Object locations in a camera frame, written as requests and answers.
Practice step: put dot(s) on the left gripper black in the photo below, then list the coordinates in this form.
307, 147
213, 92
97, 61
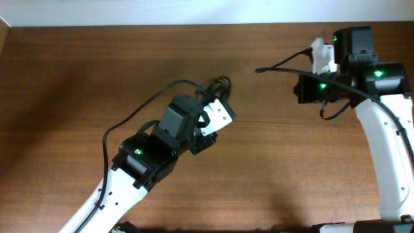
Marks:
202, 142

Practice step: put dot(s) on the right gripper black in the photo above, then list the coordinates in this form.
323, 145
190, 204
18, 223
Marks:
302, 89

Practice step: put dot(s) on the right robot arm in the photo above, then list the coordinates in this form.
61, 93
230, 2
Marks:
393, 167

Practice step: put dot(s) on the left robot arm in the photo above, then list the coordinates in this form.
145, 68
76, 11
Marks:
147, 157

